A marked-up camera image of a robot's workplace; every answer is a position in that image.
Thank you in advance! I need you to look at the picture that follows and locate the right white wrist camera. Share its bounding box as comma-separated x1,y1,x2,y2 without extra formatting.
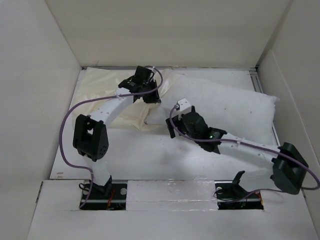
175,98,193,116

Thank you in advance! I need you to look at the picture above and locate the purple cable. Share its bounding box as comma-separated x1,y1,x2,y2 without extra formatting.
169,104,320,203
59,66,165,208

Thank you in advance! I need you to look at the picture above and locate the white pillow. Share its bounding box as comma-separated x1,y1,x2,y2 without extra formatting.
145,76,278,145

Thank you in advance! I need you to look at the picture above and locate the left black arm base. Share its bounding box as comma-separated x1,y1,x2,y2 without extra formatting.
79,181,128,211

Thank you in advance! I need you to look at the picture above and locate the cream pillowcase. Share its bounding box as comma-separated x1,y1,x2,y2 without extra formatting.
68,67,182,132

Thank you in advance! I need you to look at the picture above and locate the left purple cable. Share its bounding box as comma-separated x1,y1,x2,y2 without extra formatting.
59,66,165,208

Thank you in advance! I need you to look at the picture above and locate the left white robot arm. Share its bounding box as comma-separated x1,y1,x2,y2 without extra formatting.
72,66,161,199

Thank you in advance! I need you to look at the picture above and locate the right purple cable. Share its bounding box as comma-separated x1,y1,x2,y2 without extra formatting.
169,104,320,203

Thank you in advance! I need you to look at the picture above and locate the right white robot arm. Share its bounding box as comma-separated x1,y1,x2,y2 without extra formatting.
165,104,309,197

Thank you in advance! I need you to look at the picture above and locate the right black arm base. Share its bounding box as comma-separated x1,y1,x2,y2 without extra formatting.
213,170,264,211

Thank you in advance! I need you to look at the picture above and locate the aluminium rail right side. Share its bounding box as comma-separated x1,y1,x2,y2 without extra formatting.
249,68,280,145

